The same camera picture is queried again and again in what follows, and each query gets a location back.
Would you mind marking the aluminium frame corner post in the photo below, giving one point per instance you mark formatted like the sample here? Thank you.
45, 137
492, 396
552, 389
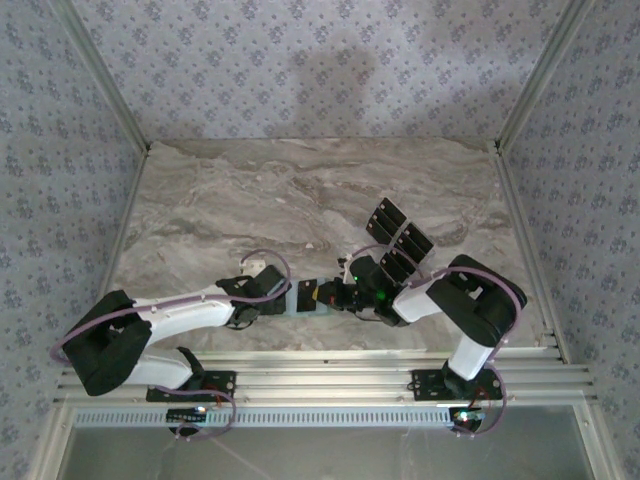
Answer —
106, 75
539, 75

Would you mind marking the aluminium frame leg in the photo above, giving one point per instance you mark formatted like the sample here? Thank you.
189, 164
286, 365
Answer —
50, 445
597, 445

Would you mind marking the aluminium table side rail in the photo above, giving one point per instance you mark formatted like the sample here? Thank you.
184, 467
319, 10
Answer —
126, 215
529, 250

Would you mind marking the aluminium mounting rail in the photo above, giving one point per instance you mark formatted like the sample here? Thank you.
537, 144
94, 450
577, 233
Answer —
325, 380

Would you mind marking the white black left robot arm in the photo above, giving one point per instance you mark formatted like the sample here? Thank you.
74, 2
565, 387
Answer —
180, 317

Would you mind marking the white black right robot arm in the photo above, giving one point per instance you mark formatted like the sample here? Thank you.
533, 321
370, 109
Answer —
415, 302

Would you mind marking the black credit card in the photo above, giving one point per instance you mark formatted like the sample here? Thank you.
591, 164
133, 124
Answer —
395, 274
306, 300
393, 211
384, 226
421, 236
412, 248
407, 262

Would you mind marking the small circuit board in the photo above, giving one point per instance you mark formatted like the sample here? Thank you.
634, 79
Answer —
185, 415
467, 417

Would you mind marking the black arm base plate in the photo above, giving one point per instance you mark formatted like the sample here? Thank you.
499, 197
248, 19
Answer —
225, 382
425, 382

